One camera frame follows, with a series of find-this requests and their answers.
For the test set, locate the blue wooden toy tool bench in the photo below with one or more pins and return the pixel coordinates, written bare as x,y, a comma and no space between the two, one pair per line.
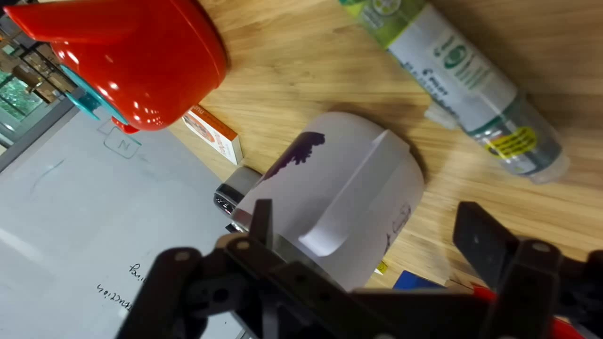
411,282

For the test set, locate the red teapot with teal lid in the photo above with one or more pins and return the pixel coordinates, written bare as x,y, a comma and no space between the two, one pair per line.
151,61

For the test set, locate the green glue marker tube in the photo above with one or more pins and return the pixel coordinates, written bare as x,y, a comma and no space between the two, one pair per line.
465,86

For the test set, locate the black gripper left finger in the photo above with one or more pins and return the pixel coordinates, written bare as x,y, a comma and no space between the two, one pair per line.
260,229

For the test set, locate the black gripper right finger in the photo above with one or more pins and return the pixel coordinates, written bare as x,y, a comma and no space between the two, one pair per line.
484,244

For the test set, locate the small white book orange picture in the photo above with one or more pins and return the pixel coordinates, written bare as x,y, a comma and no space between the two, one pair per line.
215,133

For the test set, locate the white metal mug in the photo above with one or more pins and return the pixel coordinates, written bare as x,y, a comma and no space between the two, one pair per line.
341,195

